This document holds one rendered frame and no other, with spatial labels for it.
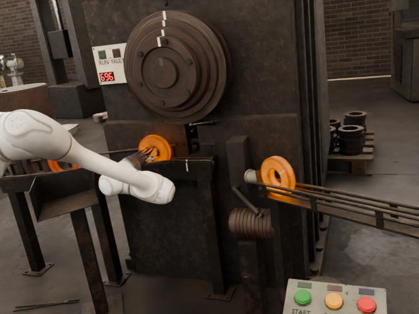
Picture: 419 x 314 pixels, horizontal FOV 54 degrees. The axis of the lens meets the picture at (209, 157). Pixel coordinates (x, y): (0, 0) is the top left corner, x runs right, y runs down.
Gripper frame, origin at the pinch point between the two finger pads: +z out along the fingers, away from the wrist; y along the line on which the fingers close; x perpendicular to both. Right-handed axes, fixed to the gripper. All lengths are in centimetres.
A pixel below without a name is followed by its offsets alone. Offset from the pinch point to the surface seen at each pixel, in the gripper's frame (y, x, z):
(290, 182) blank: 67, -5, -25
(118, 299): -26, -75, -20
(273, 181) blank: 59, -8, -18
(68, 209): -27.7, -14.9, -33.8
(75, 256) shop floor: -78, -77, 12
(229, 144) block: 38.5, 2.5, -3.8
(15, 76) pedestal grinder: -649, -37, 569
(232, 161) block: 38.8, -5.1, -4.1
